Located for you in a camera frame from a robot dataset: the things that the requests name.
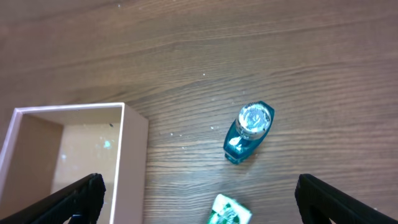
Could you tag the green white soap packet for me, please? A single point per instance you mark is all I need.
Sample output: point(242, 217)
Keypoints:
point(228, 211)

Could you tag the teal mouthwash bottle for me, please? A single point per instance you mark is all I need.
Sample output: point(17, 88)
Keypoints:
point(247, 131)

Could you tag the white cardboard box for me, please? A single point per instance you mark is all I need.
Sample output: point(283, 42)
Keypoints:
point(47, 148)

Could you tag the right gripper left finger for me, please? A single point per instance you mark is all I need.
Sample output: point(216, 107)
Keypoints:
point(79, 202)

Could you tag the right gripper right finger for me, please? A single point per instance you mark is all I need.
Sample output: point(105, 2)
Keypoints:
point(321, 203)

